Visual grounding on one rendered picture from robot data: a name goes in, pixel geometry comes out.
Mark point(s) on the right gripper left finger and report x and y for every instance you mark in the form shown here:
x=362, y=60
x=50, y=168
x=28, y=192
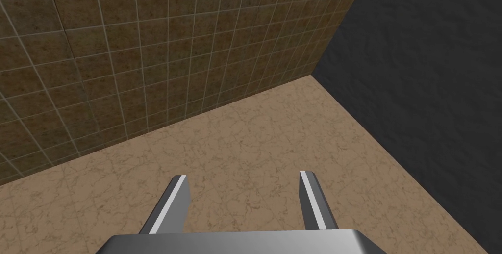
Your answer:
x=169, y=211

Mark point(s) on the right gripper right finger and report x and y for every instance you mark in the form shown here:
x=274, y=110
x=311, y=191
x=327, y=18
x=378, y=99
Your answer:
x=316, y=209

